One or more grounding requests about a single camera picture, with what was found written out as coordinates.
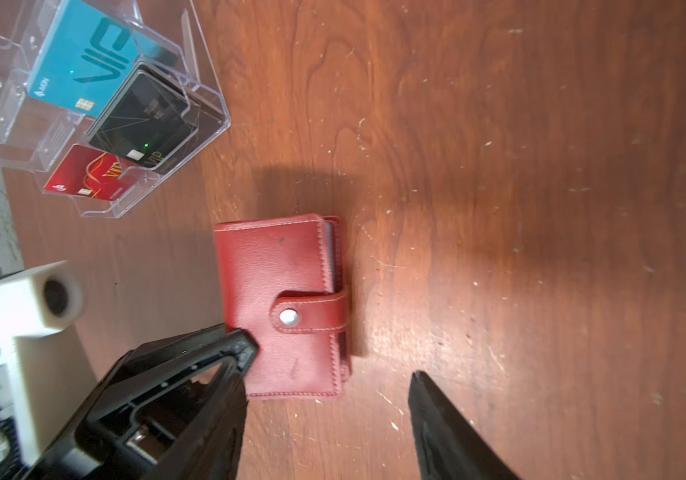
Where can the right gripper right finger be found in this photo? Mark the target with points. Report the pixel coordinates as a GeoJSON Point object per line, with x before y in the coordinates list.
{"type": "Point", "coordinates": [447, 446]}

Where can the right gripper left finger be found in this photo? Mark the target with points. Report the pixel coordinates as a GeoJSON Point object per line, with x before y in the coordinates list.
{"type": "Point", "coordinates": [210, 446]}

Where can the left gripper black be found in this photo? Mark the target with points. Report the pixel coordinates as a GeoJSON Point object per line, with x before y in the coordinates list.
{"type": "Point", "coordinates": [142, 406]}

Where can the red leather card holder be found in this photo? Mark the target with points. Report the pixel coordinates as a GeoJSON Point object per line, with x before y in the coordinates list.
{"type": "Point", "coordinates": [283, 282]}

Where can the clear acrylic card organizer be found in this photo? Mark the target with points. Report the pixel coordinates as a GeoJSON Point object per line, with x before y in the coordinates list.
{"type": "Point", "coordinates": [35, 136]}

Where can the red card in organizer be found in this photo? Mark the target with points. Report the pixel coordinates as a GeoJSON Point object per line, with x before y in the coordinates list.
{"type": "Point", "coordinates": [90, 173]}

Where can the black VIP card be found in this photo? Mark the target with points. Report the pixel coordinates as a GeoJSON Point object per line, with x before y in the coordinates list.
{"type": "Point", "coordinates": [148, 121]}

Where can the teal VIP card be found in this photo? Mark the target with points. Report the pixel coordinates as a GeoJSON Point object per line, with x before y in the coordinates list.
{"type": "Point", "coordinates": [86, 57]}

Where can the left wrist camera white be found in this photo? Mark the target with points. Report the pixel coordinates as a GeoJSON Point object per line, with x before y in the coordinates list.
{"type": "Point", "coordinates": [45, 373]}

